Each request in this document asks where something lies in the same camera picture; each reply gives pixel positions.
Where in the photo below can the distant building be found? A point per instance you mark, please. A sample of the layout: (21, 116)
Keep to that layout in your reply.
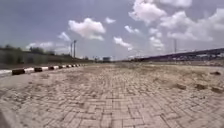
(106, 59)

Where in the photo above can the pale brick paved ground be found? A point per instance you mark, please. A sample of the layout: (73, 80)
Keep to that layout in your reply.
(113, 100)

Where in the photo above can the pole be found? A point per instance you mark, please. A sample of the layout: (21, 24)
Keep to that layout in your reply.
(71, 50)
(74, 49)
(175, 46)

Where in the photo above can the elevated bridge structure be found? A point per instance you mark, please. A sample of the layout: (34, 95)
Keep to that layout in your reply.
(186, 55)

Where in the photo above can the black and white kerb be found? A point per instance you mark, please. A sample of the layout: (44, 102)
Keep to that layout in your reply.
(37, 69)

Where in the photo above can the row of trees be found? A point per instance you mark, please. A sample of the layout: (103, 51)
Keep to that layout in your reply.
(36, 50)

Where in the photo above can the loose brick clumps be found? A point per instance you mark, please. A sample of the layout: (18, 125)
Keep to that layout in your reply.
(200, 86)

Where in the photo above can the long wall with bushes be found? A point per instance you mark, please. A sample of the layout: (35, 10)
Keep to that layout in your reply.
(30, 58)

